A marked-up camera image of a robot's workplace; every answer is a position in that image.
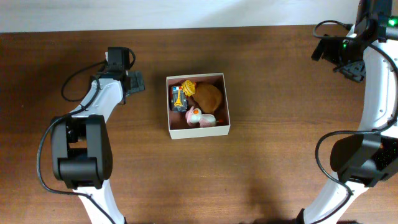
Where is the grey orange toy car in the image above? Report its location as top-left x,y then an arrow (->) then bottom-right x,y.
170,86 -> 188,113

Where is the yellow round fan toy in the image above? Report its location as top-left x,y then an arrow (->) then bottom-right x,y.
181,80 -> 196,96

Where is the white cardboard box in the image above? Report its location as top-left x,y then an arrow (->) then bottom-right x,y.
166,73 -> 231,139

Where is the white pink duck toy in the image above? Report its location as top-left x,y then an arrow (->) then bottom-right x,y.
185,106 -> 224,128

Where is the brown plush bear toy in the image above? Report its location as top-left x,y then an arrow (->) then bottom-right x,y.
193,82 -> 223,114

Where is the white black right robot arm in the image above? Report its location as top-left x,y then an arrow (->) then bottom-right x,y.
295,0 -> 397,223

